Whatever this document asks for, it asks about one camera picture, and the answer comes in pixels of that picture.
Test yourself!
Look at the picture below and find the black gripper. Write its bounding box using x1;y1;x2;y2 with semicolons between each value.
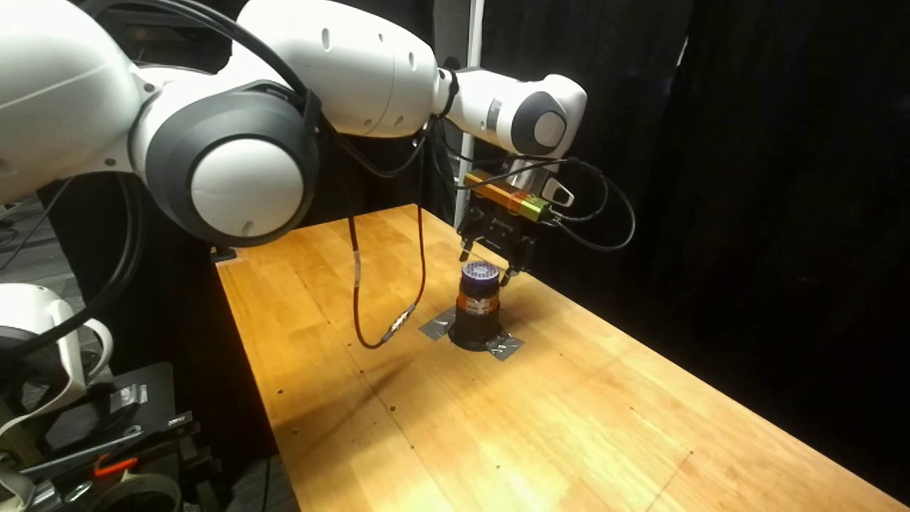
458;204;534;284

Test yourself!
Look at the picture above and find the white vertical pole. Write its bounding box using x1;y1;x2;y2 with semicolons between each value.
453;0;488;230

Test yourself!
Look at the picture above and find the grey tape patch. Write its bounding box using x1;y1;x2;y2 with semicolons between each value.
421;310;523;362

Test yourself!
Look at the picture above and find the dark upside-down cup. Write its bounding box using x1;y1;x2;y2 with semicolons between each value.
449;263;500;351

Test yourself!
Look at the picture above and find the white headset on stand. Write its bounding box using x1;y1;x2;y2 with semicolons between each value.
0;283;115;436

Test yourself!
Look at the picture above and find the wrist camera with green board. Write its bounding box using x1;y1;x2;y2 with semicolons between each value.
463;172;574;226

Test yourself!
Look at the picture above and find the black clamp with orange trigger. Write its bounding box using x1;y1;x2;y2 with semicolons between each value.
23;425;199;486

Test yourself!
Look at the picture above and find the black curtain backdrop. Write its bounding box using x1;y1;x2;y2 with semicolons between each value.
485;0;910;500

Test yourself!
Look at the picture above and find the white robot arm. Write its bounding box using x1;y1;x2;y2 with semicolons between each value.
0;0;587;248

